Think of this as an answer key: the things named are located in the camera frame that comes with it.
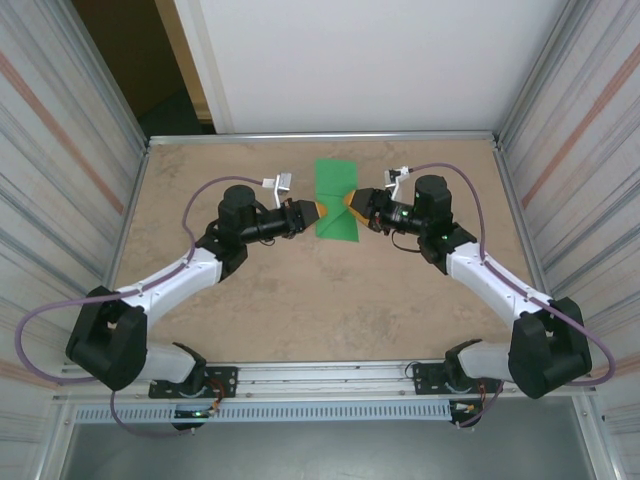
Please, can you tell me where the green paper sheet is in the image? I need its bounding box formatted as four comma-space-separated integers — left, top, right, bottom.
313, 158, 361, 244

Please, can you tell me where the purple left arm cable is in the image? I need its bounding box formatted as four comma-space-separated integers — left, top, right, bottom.
13, 175, 266, 437

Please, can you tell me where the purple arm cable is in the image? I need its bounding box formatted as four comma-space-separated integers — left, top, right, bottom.
405, 162, 617, 431
13, 175, 266, 437

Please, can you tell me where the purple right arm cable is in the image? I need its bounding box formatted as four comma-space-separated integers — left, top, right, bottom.
405, 162, 617, 431

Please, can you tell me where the thin aluminium frame rail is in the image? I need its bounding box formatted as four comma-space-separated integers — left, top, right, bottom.
492, 139, 569, 357
88, 142, 152, 364
146, 130, 503, 147

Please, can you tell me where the wide aluminium mounting rail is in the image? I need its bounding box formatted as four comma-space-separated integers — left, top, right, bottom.
58, 355, 599, 403

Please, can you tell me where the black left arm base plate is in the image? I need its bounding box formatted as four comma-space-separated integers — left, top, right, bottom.
148, 365, 239, 400

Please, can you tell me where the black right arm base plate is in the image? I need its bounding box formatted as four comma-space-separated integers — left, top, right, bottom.
412, 362, 501, 396

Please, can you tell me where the grey slotted cable duct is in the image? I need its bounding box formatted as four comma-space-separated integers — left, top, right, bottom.
73, 402, 454, 424

